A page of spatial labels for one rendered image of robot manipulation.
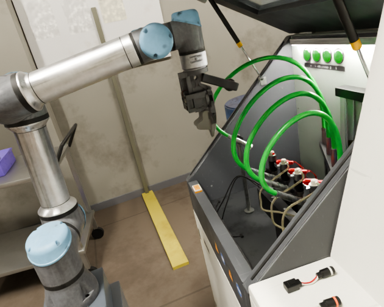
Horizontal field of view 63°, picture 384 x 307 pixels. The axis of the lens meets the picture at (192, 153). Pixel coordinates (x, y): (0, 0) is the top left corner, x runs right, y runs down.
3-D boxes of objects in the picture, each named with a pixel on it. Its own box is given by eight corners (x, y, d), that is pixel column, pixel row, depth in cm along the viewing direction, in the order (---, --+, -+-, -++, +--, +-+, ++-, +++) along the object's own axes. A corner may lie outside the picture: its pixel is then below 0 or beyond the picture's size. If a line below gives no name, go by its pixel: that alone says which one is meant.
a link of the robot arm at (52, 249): (35, 293, 83) (14, 253, 78) (47, 260, 95) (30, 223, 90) (80, 280, 84) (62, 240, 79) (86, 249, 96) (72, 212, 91)
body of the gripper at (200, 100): (184, 110, 96) (175, 71, 92) (210, 103, 98) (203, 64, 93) (189, 116, 89) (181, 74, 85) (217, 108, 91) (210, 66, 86)
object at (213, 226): (195, 212, 141) (188, 182, 135) (204, 210, 142) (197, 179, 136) (250, 326, 84) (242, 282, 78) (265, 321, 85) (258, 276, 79)
